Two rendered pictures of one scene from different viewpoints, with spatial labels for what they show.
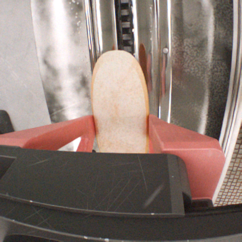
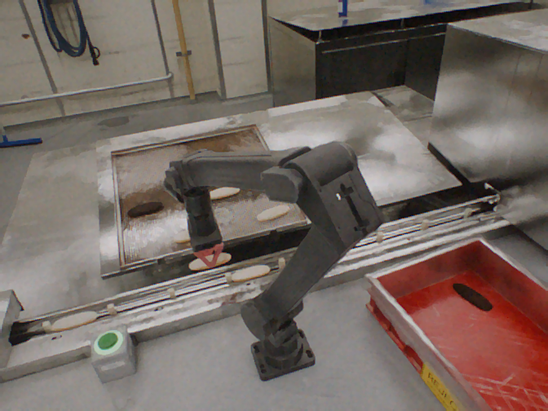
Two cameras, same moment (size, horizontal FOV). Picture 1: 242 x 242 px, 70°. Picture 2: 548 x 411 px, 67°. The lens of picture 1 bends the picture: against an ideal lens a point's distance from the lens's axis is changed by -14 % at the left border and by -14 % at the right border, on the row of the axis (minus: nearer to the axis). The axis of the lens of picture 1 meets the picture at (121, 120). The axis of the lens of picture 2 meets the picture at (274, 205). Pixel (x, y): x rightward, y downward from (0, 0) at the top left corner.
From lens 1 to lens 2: 0.94 m
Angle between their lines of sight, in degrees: 60
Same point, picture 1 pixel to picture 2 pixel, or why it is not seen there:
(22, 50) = (207, 340)
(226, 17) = (181, 271)
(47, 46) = (198, 308)
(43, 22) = (187, 311)
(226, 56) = not seen: hidden behind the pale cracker
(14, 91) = (235, 343)
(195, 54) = not seen: hidden behind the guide
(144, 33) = (192, 285)
